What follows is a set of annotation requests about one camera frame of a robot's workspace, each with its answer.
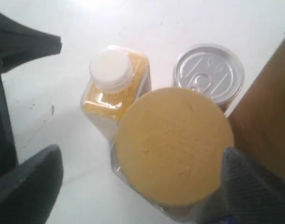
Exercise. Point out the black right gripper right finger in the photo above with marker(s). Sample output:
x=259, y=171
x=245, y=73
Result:
x=252, y=194

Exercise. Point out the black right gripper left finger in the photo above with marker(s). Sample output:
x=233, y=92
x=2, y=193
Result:
x=28, y=192

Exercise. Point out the clear jar yellow lid nuts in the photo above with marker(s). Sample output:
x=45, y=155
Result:
x=169, y=150

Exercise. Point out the dark can silver pull-tab lid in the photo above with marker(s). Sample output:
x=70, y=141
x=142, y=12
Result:
x=211, y=70

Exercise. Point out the brown paper shopping bag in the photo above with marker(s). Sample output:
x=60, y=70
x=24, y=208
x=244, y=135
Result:
x=258, y=121

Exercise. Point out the clear bottle yellow millet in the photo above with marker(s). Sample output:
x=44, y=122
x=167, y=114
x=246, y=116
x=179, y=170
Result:
x=118, y=77

